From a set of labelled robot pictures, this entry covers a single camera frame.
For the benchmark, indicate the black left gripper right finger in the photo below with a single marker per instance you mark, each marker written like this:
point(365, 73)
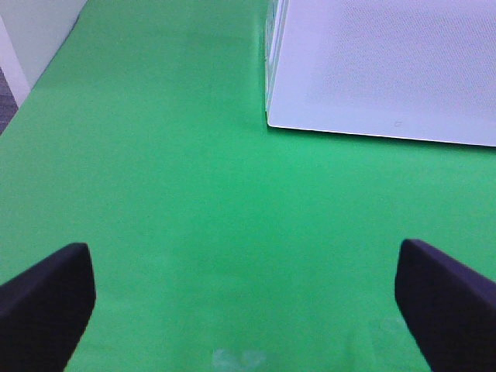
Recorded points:
point(448, 308)

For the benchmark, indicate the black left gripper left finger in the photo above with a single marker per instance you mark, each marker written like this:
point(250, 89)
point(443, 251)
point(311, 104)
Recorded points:
point(46, 309)

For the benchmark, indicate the white microwave door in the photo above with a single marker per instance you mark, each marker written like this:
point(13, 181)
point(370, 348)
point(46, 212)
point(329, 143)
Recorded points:
point(418, 70)

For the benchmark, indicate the white microwave oven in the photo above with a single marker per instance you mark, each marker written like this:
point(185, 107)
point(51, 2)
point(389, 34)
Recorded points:
point(274, 31)

